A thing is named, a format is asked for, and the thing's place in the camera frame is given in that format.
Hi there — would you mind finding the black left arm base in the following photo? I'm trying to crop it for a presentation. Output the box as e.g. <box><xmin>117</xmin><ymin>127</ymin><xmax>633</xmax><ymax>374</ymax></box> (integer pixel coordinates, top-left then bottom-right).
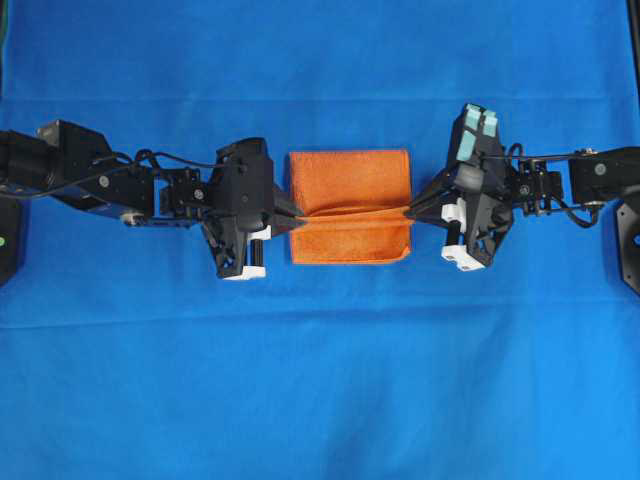
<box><xmin>0</xmin><ymin>197</ymin><xmax>30</xmax><ymax>287</ymax></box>

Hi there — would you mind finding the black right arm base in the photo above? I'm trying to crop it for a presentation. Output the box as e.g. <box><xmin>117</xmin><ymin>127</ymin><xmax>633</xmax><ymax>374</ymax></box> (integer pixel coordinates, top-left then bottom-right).
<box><xmin>616</xmin><ymin>196</ymin><xmax>639</xmax><ymax>294</ymax></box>

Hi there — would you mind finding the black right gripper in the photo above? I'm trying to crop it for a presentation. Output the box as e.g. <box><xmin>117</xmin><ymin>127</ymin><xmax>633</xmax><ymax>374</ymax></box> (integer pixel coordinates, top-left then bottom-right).
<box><xmin>404</xmin><ymin>103</ymin><xmax>564</xmax><ymax>272</ymax></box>

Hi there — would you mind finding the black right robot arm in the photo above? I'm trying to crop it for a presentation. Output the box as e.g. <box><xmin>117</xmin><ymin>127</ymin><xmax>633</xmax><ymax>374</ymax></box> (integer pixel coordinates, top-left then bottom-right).
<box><xmin>405</xmin><ymin>103</ymin><xmax>639</xmax><ymax>272</ymax></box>

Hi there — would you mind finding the orange towel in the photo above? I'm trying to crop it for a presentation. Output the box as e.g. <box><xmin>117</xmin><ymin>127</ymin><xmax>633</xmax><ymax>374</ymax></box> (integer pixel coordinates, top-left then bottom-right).
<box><xmin>289</xmin><ymin>149</ymin><xmax>413</xmax><ymax>265</ymax></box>

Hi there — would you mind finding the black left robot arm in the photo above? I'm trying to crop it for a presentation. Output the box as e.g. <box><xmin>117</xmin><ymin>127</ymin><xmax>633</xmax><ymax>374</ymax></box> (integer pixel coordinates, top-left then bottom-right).
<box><xmin>1</xmin><ymin>120</ymin><xmax>305</xmax><ymax>283</ymax></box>

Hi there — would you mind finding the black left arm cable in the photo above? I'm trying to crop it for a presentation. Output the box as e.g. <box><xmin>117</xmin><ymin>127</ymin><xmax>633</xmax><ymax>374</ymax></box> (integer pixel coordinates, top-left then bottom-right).
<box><xmin>89</xmin><ymin>148</ymin><xmax>241</xmax><ymax>174</ymax></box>

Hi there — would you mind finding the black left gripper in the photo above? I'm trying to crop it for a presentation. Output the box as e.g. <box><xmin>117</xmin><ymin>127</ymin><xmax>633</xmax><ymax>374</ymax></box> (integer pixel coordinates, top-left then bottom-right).
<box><xmin>159</xmin><ymin>137</ymin><xmax>303</xmax><ymax>280</ymax></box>

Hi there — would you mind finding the blue tablecloth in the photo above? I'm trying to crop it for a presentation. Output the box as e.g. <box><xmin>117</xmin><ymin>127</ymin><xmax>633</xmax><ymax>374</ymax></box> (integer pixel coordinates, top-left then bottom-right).
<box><xmin>1</xmin><ymin>1</ymin><xmax>639</xmax><ymax>479</ymax></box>

